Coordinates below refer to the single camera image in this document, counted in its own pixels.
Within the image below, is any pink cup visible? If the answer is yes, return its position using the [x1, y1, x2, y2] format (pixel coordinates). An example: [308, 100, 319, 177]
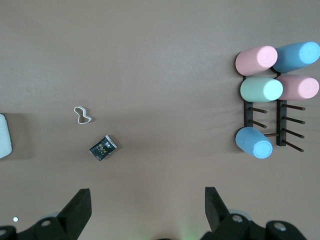
[235, 45, 278, 77]
[276, 74, 320, 101]

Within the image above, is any blue cup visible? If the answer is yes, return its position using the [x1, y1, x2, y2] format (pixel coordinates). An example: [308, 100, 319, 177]
[271, 41, 320, 74]
[235, 126, 273, 159]

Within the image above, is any grey electronics box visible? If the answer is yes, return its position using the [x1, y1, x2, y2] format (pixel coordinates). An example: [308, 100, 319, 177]
[0, 113, 13, 160]

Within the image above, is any white bent cardboard loop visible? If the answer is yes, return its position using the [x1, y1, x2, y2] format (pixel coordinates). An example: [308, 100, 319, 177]
[73, 106, 93, 125]

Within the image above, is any brown table cover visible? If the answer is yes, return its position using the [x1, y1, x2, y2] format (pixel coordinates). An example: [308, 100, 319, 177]
[0, 0, 320, 240]

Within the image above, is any dark wooden cup rack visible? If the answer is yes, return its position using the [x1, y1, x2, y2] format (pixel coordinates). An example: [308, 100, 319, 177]
[241, 67, 306, 153]

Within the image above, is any black tissue packet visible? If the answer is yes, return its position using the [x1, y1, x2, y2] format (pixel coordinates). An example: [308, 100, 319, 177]
[89, 134, 119, 162]

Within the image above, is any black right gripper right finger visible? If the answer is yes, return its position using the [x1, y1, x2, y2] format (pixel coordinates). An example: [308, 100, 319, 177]
[199, 186, 310, 240]

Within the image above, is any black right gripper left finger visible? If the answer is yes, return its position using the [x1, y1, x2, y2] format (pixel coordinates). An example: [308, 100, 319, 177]
[0, 188, 92, 240]

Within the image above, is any mint green cup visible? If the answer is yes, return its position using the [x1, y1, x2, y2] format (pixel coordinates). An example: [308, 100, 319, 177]
[240, 76, 284, 103]

